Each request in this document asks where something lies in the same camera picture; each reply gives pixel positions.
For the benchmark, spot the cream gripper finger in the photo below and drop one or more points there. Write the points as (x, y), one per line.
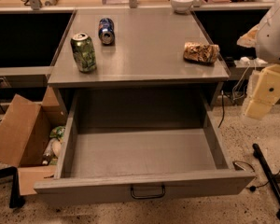
(248, 40)
(262, 93)

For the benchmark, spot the black drawer handle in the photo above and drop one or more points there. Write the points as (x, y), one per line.
(147, 193)

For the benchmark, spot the green soda can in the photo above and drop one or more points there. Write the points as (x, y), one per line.
(83, 52)

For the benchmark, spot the black stand leg left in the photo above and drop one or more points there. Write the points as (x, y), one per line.
(16, 200)

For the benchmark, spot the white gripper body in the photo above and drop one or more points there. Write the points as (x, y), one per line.
(274, 36)

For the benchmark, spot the blue soda can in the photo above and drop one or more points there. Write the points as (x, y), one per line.
(106, 31)

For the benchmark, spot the white power strip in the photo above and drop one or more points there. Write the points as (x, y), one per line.
(247, 62)

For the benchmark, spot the white bowl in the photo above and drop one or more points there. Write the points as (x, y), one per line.
(181, 6)

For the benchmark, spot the brown snack bag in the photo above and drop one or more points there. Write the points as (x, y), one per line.
(201, 53)

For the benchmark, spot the green bag in box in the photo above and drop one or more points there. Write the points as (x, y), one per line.
(57, 132)

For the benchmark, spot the plastic bottle in box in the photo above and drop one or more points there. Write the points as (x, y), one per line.
(48, 153)

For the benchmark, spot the black stand leg right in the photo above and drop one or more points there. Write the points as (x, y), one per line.
(273, 179)

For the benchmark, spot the grey cabinet with top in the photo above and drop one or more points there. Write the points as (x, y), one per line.
(148, 48)

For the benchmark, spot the open grey top drawer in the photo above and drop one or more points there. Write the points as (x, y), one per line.
(116, 139)

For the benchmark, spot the brown cardboard box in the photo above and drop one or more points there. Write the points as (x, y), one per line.
(24, 136)

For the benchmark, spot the black stand leg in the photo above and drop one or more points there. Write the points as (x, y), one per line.
(16, 200)
(273, 179)

